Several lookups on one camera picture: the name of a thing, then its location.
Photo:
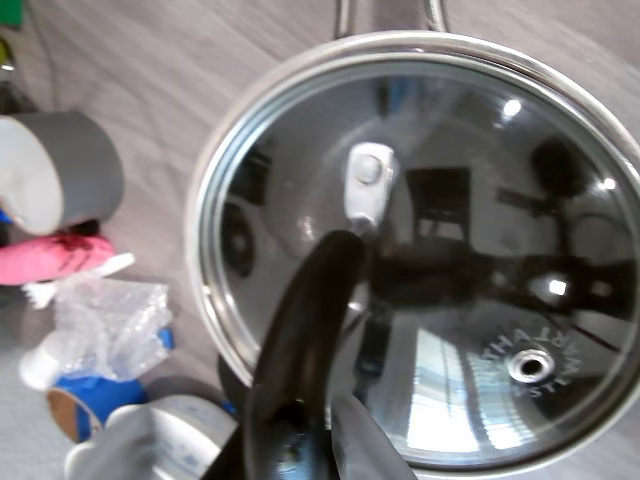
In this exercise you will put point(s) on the gray taped gripper left finger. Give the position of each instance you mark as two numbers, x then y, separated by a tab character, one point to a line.
122	450

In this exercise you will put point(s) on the dark glass bottle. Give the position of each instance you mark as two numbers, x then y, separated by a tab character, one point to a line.
10	85

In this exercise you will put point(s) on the clear bubble wrap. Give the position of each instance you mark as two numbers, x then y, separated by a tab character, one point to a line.
115	320

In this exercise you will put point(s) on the green flat object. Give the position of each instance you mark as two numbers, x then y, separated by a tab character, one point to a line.
10	12

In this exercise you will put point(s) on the gray duct tape roll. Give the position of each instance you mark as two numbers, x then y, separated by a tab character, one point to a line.
190	430

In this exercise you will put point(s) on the gray taped gripper right finger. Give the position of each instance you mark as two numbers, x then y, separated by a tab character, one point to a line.
365	445

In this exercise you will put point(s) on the white plastic fork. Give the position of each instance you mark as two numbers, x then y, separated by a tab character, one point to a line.
112	264

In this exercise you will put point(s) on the pink printed pouch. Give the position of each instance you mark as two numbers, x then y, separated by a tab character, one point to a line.
45	260

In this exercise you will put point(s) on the blue painter tape roll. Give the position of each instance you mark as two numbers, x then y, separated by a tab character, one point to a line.
105	395

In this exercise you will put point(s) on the grey cup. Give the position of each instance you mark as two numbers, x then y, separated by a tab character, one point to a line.
85	155

